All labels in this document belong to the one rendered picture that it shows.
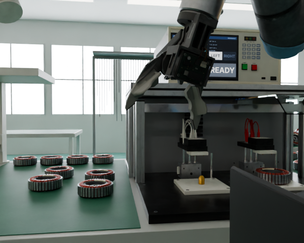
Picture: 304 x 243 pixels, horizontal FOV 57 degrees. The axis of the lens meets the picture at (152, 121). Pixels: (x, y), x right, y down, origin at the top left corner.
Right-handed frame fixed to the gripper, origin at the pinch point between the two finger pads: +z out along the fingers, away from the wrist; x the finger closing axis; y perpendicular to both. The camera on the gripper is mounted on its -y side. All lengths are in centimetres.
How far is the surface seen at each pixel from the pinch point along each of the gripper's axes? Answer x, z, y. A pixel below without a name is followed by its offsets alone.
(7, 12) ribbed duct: -59, -20, -127
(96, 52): 10, -27, -378
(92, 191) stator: -3.4, 29.4, -28.0
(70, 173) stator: -8, 37, -58
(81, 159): -2, 40, -86
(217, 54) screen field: 29, -24, -44
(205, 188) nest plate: 27.7, 18.3, -19.5
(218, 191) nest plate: 30.4, 17.5, -16.9
